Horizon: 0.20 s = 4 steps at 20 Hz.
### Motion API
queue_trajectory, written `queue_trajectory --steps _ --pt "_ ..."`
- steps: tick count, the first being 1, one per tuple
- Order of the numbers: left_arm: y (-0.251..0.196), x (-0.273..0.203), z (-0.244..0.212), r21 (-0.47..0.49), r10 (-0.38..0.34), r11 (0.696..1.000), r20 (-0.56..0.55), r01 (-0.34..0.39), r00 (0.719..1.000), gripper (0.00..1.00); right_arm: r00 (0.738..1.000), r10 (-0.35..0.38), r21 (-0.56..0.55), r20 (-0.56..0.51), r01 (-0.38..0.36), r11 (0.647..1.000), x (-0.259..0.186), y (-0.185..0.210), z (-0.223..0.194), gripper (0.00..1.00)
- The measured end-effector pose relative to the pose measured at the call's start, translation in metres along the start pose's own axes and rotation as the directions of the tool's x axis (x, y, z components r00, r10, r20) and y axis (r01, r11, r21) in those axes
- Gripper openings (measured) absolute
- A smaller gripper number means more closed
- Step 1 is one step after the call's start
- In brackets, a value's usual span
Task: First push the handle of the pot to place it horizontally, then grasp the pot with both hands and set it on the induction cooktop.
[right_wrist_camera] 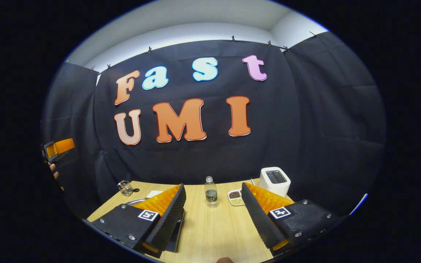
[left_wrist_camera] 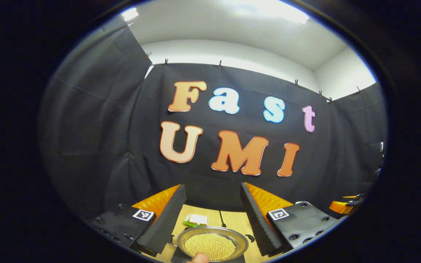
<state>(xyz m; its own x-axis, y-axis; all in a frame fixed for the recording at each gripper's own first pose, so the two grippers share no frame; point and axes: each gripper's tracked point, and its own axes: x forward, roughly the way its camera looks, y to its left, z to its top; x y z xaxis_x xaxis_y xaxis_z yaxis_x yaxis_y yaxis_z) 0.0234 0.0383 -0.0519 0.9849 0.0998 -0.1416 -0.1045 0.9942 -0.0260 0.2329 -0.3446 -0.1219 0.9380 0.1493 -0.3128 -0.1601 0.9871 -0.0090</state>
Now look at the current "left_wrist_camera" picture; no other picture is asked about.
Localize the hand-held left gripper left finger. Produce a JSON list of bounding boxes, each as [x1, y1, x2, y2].
[[84, 184, 188, 257]]

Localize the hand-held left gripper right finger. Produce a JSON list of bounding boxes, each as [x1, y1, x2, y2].
[[240, 182, 342, 259]]

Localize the black induction cooktop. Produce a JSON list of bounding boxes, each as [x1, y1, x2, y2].
[[170, 252, 246, 263]]

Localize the steel pot with soybeans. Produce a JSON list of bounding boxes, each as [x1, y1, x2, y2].
[[168, 226, 255, 262]]

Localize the sandwich with lettuce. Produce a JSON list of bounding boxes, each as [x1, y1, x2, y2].
[[182, 214, 209, 228]]

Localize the black backdrop cloth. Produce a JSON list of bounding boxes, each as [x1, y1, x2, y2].
[[38, 16, 388, 220]]

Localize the row of black clips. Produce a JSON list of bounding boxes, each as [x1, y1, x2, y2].
[[123, 23, 363, 103]]

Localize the small ceiling light strip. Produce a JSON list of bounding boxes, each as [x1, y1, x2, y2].
[[122, 7, 139, 21]]

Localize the large ceiling light panel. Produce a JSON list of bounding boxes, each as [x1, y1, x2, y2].
[[229, 0, 310, 25]]

